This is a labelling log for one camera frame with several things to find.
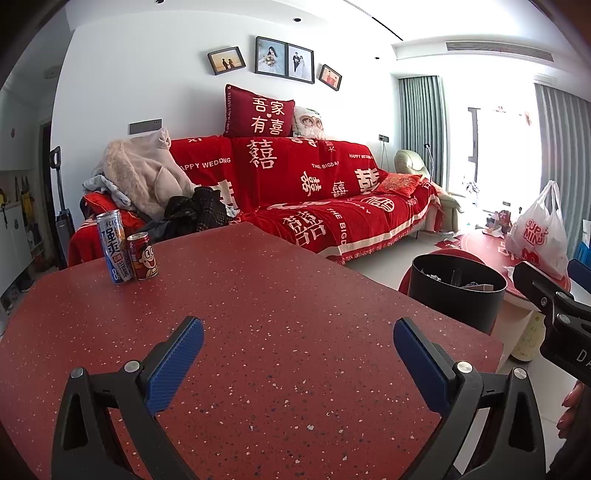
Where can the face print cushion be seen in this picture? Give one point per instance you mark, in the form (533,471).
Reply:
(308,122)

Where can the round red low table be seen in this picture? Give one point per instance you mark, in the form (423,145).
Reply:
(480,247)

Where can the grey green curtain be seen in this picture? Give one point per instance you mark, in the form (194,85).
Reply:
(422,134)
(565,138)

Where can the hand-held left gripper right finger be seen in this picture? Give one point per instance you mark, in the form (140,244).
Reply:
(421,364)

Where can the small red photo frame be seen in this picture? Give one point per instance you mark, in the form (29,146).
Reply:
(330,77)

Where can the short red drink can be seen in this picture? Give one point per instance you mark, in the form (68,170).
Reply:
(144,258)

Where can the sunset photo frame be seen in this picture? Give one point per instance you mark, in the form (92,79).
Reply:
(226,61)

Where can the red embroidered cushion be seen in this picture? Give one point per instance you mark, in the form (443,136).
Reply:
(399,183)

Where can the red satin pillow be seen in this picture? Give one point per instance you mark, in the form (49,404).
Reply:
(99,207)

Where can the dark checked garment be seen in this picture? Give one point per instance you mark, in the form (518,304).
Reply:
(198,210)

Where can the bride photo frame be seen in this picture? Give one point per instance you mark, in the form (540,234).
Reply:
(271,56)

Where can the ceiling air vent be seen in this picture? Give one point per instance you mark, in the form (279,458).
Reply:
(498,51)

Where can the grey cloth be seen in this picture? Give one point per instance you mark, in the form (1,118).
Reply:
(104,189)

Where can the beige fleece coat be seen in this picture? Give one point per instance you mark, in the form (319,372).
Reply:
(138,170)

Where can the black trash bin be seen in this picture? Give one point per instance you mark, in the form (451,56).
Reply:
(452,309)

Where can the white cabinet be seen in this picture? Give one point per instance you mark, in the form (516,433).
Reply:
(14,240)

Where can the wedding couple photo frame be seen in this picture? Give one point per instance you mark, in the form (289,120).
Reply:
(300,63)

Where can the upright vacuum cleaner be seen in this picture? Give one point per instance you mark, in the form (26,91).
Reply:
(61,226)

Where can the tall blue white drink can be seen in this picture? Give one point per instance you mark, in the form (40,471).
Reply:
(114,249)

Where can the red printed square cushion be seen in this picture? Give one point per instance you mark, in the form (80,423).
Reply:
(261,113)

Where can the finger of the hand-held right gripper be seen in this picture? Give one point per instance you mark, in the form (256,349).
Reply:
(538,288)
(581,274)

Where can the red printed sofa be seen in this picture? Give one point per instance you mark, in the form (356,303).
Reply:
(295,194)

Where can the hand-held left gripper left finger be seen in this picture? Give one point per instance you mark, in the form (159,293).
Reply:
(178,364)

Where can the grey wall switch panel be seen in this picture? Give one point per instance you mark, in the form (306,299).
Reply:
(146,127)

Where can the white printed shopping bag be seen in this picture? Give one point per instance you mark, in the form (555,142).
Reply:
(538,235)

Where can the person's right hand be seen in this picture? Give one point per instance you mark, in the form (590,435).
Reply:
(572,410)

